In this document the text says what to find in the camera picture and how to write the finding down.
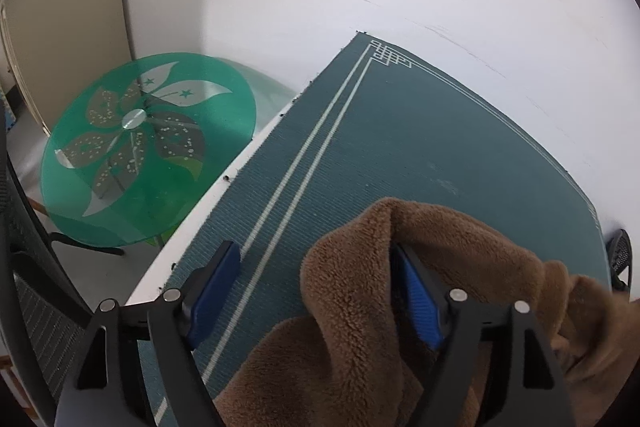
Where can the black woven-back chair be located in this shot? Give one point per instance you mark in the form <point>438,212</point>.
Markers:
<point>619,252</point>

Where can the brown fleece garment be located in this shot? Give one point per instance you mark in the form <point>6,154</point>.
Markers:
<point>350,307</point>

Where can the teal mat with white lines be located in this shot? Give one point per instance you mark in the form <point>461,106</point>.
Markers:
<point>400,132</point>

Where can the beige door frame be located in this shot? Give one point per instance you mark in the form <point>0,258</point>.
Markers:
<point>20,72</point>

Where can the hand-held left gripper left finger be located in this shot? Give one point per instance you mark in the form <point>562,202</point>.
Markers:
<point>215,292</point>

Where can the green round glass table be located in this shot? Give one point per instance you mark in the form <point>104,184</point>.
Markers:
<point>75,207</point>

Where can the black mesh office chair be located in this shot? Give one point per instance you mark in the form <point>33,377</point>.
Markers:
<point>30,257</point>

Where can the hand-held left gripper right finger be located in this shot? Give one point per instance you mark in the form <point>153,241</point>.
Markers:
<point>420,302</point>

